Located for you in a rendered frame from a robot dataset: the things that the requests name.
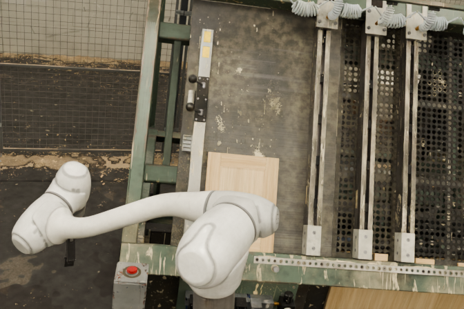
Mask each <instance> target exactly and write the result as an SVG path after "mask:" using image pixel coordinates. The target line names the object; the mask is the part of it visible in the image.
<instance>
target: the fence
mask: <svg viewBox="0 0 464 309"><path fill-rule="evenodd" d="M204 31H207V32H211V42H210V43H208V42H204ZM212 45H213V30H208V29H202V36H201V44H200V58H199V66H198V74H197V80H198V77H199V76H201V77H210V69H211V53H212ZM203 46H206V47H210V50H209V58H206V57H202V50H203ZM205 124H206V122H198V121H194V120H193V136H192V144H191V158H190V166H189V174H188V188H187V192H199V191H200V180H201V171H202V156H203V148H204V133H205ZM193 223H194V222H192V221H189V220H186V219H184V233H185V232H186V231H187V230H188V229H189V228H190V226H191V225H192V224H193ZM183 235H184V234H183Z"/></svg>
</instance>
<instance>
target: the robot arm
mask: <svg viewBox="0 0 464 309"><path fill-rule="evenodd" d="M90 189H91V179H90V173H89V170H88V168H87V167H86V166H85V165H83V164H82V163H80V162H77V161H68V162H66V163H65V164H64V165H63V166H62V167H60V169H59V170H58V172H57V174H56V177H55V178H54V179H53V180H52V183H51V184H50V186H49V188H48V189H47V191H45V193H44V194H43V195H42V196H41V197H40V198H38V199H37V200H36V201H35V202H34V203H32V204H31V205H30V206H29V207H28V209H27V210H26V211H25V212H24V213H23V214H22V215H21V216H20V218H19V219H18V221H17V222H16V224H15V225H14V228H13V230H12V242H13V244H14V246H15V247H16V248H17V249H18V250H19V251H21V252H22V253H24V254H29V255H33V254H35V253H38V252H41V251H42V250H44V249H45V248H46V247H50V246H53V245H56V244H61V243H63V242H65V241H66V254H65V257H64V259H65V261H64V267H68V266H74V261H75V260H76V258H75V240H76V239H81V238H86V237H93V236H96V235H100V234H103V233H106V232H110V231H113V230H117V229H120V228H124V227H126V226H131V225H134V224H136V223H141V222H143V221H148V220H150V219H155V218H158V217H180V218H183V219H186V220H189V221H192V222H194V223H193V224H192V225H191V226H190V228H189V229H188V230H187V231H186V232H185V233H184V235H183V236H182V238H181V240H180V242H179V245H178V247H177V252H176V256H175V265H176V268H177V272H178V274H179V275H180V276H181V278H182V279H183V280H184V281H185V282H186V283H187V284H188V285H189V286H190V287H191V289H192V290H193V309H234V304H235V291H236V289H237V288H238V287H239V285H240V283H241V280H242V275H243V272H244V267H245V265H246V262H247V258H248V256H249V248H250V247H251V245H252V244H253V243H254V242H255V241H257V239H258V238H265V237H268V236H270V235H272V234H273V233H274V232H275V231H276V230H277V229H278V225H279V210H278V208H277V207H276V205H275V204H274V203H272V202H271V201H269V200H267V199H265V198H263V197H261V196H258V195H254V194H250V193H246V192H237V191H231V190H209V191H201V192H172V193H165V194H160V195H155V196H152V197H147V198H145V199H141V200H139V201H135V202H132V203H129V204H126V205H124V206H120V207H118V208H114V209H112V210H108V211H106V212H102V213H99V214H97V215H93V216H90V217H83V215H84V213H85V209H86V202H87V200H88V198H89V195H90Z"/></svg>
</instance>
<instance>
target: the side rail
mask: <svg viewBox="0 0 464 309"><path fill-rule="evenodd" d="M161 9H162V0H148V3H147V10H146V22H145V29H144V41H143V48H142V60H141V67H140V74H139V85H138V93H137V105H136V111H135V123H134V131H133V142H132V149H131V156H130V168H129V175H128V187H127V193H126V204H129V203H132V202H135V201H139V200H141V199H142V189H143V182H144V169H145V162H146V149H147V142H148V129H149V123H150V115H151V103H152V96H153V83H154V76H155V63H156V56H157V43H158V37H159V29H160V17H161ZM138 228H139V223H136V224H134V225H131V226H126V227H124V228H123V232H122V243H136V242H137V236H138Z"/></svg>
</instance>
